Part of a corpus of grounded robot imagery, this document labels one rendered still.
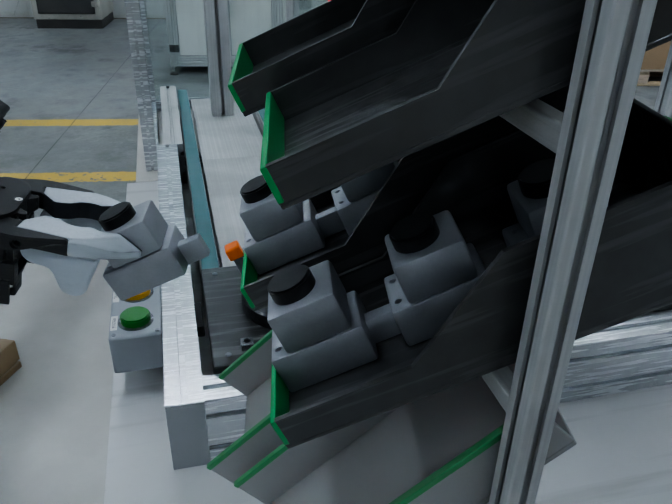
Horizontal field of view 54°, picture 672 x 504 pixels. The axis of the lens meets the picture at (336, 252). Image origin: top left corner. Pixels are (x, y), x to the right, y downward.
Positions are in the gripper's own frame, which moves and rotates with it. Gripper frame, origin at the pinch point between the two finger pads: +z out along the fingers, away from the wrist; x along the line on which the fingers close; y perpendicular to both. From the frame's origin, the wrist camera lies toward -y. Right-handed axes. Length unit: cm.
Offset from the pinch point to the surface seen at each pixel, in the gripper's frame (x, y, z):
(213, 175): -87, 32, 5
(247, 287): 6.8, -0.2, 10.0
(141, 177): -100, 41, -12
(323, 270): 14.2, -7.1, 14.0
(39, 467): -9.0, 40.1, -9.1
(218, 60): -132, 18, 0
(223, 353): -15.9, 24.4, 10.5
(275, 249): 2.2, -1.4, 12.0
